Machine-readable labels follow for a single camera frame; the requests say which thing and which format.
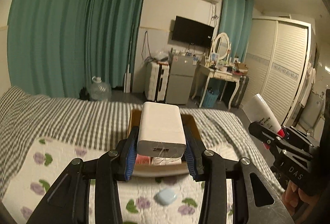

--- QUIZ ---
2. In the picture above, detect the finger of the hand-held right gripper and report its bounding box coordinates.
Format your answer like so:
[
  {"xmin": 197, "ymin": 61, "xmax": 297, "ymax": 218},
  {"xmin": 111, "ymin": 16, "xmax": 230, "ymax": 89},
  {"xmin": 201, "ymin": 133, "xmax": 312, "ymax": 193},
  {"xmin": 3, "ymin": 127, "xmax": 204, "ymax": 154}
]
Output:
[
  {"xmin": 281, "ymin": 125, "xmax": 321, "ymax": 154},
  {"xmin": 248, "ymin": 122, "xmax": 281, "ymax": 153}
]

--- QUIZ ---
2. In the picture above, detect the white oval mirror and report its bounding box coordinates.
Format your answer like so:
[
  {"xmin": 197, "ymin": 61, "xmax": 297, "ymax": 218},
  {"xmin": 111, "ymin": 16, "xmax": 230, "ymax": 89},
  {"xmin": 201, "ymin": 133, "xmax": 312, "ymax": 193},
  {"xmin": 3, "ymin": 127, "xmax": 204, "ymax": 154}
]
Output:
[{"xmin": 211, "ymin": 32, "xmax": 231, "ymax": 59}]

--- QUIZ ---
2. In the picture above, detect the white floral quilt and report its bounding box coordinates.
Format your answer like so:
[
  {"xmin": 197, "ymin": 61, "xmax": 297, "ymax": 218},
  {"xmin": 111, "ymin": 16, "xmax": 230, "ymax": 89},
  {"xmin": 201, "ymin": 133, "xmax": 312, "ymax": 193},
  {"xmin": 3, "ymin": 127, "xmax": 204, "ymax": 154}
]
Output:
[{"xmin": 0, "ymin": 136, "xmax": 284, "ymax": 224}]

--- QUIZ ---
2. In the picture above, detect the white power adapter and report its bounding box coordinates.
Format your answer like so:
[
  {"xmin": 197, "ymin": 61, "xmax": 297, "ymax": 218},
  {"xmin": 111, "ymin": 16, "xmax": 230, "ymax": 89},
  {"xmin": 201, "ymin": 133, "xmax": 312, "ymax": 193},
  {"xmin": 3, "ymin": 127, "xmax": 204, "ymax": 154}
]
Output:
[{"xmin": 137, "ymin": 102, "xmax": 186, "ymax": 159}]

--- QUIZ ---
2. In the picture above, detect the clear water jug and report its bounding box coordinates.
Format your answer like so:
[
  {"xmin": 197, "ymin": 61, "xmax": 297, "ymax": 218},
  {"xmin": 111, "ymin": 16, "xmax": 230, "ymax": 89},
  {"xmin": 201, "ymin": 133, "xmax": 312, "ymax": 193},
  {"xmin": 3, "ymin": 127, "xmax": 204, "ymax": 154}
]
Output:
[{"xmin": 89, "ymin": 76, "xmax": 112, "ymax": 101}]

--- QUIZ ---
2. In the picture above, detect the dark wall cable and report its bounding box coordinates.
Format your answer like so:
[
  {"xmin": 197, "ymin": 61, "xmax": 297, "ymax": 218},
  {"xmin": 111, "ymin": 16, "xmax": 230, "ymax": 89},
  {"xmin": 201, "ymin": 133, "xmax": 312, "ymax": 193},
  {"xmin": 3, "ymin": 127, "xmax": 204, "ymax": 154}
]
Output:
[{"xmin": 141, "ymin": 31, "xmax": 152, "ymax": 62}]

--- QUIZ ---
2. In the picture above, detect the white suitcase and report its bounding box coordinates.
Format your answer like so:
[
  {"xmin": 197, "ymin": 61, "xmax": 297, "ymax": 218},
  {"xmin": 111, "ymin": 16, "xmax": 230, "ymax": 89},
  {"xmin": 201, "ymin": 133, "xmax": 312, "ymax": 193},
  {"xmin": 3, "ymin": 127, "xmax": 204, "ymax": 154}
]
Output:
[{"xmin": 145, "ymin": 61, "xmax": 170, "ymax": 103}]

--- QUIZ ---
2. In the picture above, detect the dark suitcase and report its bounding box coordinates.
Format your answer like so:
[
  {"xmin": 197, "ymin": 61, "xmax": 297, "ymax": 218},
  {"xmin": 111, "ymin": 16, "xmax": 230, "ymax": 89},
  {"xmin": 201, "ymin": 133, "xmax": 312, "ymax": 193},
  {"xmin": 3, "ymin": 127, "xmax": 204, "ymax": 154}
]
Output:
[{"xmin": 229, "ymin": 76, "xmax": 250, "ymax": 108}]

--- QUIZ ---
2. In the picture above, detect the blue laundry basket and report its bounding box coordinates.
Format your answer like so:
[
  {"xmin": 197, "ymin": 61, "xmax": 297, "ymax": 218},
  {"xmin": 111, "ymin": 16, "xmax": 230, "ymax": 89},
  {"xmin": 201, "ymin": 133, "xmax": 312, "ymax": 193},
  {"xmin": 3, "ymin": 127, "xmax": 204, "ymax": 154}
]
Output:
[{"xmin": 201, "ymin": 87, "xmax": 220, "ymax": 108}]

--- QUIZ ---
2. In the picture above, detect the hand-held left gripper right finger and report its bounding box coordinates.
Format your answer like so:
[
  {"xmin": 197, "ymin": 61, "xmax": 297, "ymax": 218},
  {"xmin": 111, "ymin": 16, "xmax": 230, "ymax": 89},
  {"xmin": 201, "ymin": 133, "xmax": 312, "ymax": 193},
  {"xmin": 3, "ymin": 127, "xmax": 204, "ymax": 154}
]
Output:
[{"xmin": 182, "ymin": 126, "xmax": 294, "ymax": 224}]

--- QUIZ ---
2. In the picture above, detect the white dressing table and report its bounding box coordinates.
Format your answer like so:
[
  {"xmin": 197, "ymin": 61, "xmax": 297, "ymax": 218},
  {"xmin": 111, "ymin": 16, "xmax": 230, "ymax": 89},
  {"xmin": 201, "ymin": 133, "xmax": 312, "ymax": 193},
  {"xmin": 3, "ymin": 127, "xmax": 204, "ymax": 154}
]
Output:
[{"xmin": 191, "ymin": 61, "xmax": 249, "ymax": 110}]

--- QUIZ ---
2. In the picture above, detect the black wall television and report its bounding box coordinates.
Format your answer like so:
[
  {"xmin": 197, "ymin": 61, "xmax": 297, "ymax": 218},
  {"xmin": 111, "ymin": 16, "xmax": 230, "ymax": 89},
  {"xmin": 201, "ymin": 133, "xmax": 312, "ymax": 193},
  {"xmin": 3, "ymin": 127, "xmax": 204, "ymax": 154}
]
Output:
[{"xmin": 171, "ymin": 16, "xmax": 215, "ymax": 48}]

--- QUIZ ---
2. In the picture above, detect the person's right hand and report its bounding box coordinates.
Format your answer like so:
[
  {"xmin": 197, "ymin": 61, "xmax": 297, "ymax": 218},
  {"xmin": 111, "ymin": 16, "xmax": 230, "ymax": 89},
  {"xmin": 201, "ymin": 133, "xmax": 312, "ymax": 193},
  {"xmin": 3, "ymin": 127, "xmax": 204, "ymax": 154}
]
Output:
[{"xmin": 282, "ymin": 180, "xmax": 310, "ymax": 209}]

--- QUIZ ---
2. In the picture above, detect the white louvered wardrobe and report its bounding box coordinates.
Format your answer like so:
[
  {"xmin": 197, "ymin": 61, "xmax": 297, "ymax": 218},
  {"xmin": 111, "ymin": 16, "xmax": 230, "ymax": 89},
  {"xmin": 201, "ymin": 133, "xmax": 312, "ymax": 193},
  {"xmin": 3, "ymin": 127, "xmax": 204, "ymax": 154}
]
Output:
[{"xmin": 251, "ymin": 16, "xmax": 317, "ymax": 126}]

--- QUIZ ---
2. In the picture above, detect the narrow teal curtain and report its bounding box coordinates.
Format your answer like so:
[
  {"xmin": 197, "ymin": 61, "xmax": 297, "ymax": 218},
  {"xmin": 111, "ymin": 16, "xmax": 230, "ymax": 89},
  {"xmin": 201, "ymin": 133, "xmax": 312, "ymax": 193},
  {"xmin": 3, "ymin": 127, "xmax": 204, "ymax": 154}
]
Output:
[{"xmin": 218, "ymin": 0, "xmax": 254, "ymax": 65}]

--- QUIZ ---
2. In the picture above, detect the hanging white towel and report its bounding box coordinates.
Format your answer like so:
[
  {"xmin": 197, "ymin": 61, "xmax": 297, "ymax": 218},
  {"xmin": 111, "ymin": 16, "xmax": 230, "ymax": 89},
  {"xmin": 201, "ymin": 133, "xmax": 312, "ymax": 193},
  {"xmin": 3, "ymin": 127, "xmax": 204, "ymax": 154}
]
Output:
[{"xmin": 300, "ymin": 68, "xmax": 316, "ymax": 108}]

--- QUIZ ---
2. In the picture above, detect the brown cardboard box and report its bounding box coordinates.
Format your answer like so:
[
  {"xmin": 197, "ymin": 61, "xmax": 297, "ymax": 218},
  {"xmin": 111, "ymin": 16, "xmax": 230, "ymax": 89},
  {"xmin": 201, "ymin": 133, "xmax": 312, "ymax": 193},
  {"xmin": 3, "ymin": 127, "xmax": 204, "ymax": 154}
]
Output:
[{"xmin": 128, "ymin": 109, "xmax": 207, "ymax": 178}]

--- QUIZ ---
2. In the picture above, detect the white tube with red cap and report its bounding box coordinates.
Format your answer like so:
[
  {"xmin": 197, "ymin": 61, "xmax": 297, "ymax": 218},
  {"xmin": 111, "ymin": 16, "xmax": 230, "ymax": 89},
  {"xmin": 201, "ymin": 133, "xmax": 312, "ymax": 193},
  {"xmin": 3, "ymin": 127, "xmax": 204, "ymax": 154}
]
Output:
[{"xmin": 244, "ymin": 93, "xmax": 286, "ymax": 150}]

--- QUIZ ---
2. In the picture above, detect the clear plastic bag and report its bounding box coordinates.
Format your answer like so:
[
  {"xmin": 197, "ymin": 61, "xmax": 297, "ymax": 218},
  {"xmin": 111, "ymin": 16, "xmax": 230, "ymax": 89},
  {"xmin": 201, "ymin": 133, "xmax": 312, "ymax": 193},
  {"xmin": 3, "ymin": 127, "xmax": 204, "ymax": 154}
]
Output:
[{"xmin": 151, "ymin": 50, "xmax": 169, "ymax": 63}]

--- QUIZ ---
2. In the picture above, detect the light blue small case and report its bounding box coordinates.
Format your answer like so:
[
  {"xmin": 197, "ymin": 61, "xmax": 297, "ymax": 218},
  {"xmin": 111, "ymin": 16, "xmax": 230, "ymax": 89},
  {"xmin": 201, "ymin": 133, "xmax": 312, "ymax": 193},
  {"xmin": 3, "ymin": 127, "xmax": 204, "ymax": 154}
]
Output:
[{"xmin": 154, "ymin": 189, "xmax": 178, "ymax": 206}]

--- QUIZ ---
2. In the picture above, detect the pink patterned pouch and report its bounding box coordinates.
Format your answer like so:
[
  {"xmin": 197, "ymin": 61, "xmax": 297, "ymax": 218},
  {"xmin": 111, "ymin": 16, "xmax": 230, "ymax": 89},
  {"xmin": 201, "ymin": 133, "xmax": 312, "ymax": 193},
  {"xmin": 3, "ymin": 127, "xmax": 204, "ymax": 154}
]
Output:
[{"xmin": 135, "ymin": 154, "xmax": 151, "ymax": 165}]

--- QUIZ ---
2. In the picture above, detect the wide teal curtain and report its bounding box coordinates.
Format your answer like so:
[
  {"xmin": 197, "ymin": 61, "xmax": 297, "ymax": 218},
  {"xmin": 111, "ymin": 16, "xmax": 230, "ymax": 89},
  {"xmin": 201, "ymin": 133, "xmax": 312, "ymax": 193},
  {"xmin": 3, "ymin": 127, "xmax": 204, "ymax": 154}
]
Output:
[{"xmin": 6, "ymin": 0, "xmax": 151, "ymax": 98}]

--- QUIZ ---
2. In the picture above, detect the grey small fridge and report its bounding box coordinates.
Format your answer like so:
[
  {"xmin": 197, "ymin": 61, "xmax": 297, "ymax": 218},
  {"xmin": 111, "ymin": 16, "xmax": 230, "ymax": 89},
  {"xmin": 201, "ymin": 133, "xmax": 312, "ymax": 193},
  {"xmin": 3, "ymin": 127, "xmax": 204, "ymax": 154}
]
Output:
[{"xmin": 165, "ymin": 51, "xmax": 198, "ymax": 105}]

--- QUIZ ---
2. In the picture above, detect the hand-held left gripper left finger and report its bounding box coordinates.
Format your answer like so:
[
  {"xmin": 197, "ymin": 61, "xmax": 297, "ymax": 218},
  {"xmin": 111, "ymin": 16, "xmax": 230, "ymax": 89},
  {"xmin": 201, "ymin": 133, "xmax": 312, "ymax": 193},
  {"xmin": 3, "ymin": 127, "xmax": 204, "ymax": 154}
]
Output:
[{"xmin": 26, "ymin": 126, "xmax": 141, "ymax": 224}]

